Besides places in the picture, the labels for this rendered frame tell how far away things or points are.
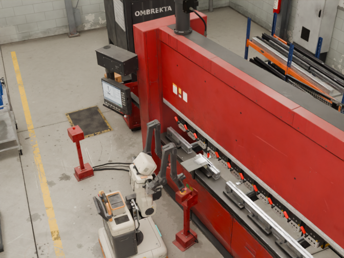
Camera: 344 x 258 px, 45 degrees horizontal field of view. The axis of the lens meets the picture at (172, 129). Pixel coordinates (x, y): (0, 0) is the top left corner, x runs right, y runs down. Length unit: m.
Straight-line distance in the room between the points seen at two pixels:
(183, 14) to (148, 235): 2.48
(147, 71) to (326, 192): 2.46
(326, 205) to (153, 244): 2.15
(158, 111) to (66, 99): 3.27
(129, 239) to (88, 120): 3.33
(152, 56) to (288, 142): 2.03
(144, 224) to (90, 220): 0.86
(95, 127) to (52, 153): 0.89
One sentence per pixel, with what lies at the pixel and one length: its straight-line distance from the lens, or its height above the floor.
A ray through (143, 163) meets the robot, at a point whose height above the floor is 1.37.
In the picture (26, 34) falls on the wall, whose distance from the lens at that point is 10.91.
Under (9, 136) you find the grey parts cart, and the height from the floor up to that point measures 0.33.
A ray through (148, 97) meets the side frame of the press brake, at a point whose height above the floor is 1.47.
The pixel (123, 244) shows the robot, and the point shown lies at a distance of 4.51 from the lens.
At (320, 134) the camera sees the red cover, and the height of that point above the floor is 2.25.
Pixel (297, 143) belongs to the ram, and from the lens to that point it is 3.37.
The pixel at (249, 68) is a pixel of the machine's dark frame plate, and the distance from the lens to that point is 3.80.
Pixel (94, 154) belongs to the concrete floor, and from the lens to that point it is 6.56.
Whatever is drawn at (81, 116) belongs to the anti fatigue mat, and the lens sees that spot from 7.46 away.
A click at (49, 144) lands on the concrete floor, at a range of 6.96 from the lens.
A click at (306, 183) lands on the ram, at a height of 1.73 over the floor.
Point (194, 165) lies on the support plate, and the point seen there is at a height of 1.00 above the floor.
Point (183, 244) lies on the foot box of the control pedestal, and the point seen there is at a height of 0.05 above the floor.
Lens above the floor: 4.01
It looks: 35 degrees down
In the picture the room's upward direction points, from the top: 2 degrees counter-clockwise
